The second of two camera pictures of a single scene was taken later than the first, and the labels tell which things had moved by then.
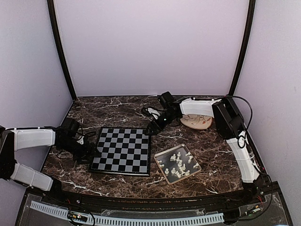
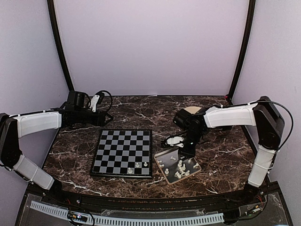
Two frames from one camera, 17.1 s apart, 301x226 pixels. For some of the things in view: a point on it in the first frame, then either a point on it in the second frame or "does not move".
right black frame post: x=250 y=21 does not move
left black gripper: x=88 y=152 → x=99 y=119
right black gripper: x=151 y=126 → x=189 y=152
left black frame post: x=51 y=8 does not move
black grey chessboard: x=123 y=150 does not move
